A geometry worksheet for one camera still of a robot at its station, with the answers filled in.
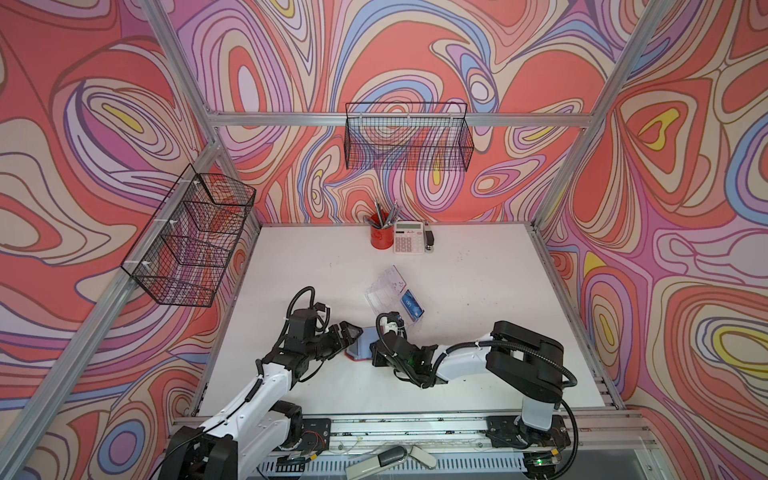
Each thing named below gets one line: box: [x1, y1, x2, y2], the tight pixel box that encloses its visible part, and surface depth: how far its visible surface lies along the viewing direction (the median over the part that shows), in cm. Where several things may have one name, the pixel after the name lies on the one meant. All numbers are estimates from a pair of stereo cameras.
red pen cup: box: [370, 224, 395, 251], surface depth 113 cm
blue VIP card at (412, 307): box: [400, 289, 425, 322], surface depth 88 cm
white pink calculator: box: [393, 221, 425, 255], surface depth 114 cm
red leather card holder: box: [344, 336, 379, 361], surface depth 88 cm
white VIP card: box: [384, 264, 407, 295], surface depth 95 cm
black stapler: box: [424, 230, 435, 254], surface depth 113 cm
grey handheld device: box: [346, 446, 437, 480], surface depth 69 cm
